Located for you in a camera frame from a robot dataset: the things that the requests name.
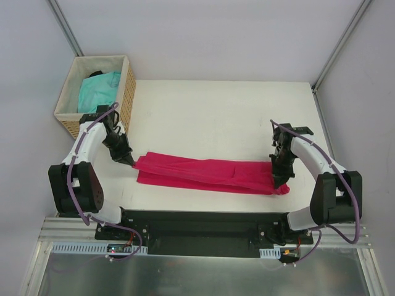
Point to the right white cable duct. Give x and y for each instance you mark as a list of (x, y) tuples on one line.
[(274, 253)]

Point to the right aluminium frame post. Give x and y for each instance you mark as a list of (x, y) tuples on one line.
[(356, 18)]

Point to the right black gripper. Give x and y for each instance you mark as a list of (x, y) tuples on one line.
[(282, 173)]

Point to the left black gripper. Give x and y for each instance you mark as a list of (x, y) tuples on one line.
[(121, 153)]

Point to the teal t shirt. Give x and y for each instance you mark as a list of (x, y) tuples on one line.
[(98, 90)]

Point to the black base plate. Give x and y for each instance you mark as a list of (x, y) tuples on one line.
[(202, 234)]

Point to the front aluminium rail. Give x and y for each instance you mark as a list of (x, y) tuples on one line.
[(74, 230)]

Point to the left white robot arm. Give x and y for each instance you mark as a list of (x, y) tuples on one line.
[(75, 186)]

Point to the black garment in basket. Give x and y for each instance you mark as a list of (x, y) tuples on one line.
[(96, 73)]

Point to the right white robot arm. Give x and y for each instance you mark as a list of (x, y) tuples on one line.
[(336, 201)]

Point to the pink t shirt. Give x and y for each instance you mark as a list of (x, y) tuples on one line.
[(241, 177)]

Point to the left aluminium frame post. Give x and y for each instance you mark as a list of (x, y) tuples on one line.
[(65, 27)]

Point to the aluminium frame post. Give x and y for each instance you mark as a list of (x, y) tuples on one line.
[(65, 27), (356, 18)]

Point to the white cable duct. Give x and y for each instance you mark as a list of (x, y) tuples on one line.
[(86, 248), (274, 253)]

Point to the left white cable duct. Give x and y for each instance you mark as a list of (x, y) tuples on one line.
[(86, 248)]

